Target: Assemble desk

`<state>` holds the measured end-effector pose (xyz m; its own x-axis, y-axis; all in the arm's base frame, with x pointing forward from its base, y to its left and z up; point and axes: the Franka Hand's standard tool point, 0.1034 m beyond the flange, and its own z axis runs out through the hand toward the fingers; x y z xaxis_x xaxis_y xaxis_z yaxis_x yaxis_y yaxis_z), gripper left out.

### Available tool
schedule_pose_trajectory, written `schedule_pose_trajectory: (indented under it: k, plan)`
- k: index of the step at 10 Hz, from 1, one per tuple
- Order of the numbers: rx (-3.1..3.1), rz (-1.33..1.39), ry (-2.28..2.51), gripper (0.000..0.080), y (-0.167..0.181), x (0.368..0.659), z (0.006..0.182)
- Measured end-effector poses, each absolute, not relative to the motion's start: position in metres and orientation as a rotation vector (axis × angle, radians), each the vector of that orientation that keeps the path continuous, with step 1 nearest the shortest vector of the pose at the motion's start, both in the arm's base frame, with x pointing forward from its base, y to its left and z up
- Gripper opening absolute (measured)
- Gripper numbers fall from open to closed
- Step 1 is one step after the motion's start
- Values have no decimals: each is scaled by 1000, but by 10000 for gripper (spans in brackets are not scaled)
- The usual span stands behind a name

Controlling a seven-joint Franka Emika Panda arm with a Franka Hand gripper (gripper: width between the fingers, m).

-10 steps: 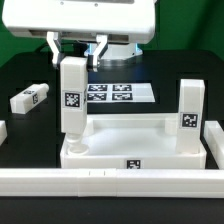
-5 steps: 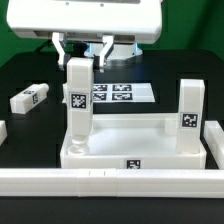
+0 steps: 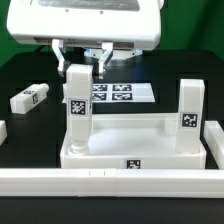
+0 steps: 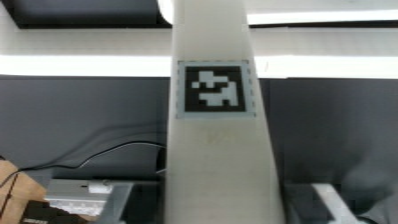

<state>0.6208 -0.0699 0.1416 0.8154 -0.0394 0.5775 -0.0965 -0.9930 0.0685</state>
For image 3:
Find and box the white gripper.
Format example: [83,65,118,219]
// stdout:
[7,0,164,79]

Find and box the white desk top tray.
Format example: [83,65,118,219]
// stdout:
[60,113,206,169]

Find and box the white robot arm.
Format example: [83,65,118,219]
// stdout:
[7,0,166,77]

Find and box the white marker sheet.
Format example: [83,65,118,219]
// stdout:
[92,83,155,103]

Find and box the white left fence block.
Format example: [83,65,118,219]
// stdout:
[0,120,7,146]

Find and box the white fence block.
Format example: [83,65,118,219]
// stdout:
[204,121,224,170]
[0,120,7,146]

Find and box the white front fence bar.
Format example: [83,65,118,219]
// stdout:
[0,168,224,198]

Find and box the white right fence block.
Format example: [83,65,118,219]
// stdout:
[204,121,224,170]

